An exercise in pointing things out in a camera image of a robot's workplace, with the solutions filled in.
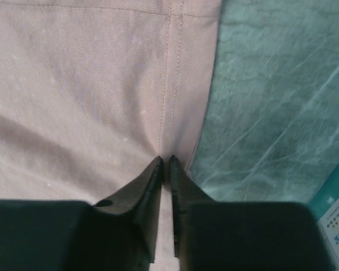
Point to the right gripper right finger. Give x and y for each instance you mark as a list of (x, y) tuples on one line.
[(211, 235)]

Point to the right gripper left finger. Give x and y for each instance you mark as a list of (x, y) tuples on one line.
[(117, 233)]

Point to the teal plastic basin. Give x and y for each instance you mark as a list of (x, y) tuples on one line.
[(325, 207)]

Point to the pink printed t shirt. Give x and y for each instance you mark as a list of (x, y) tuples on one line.
[(91, 92)]

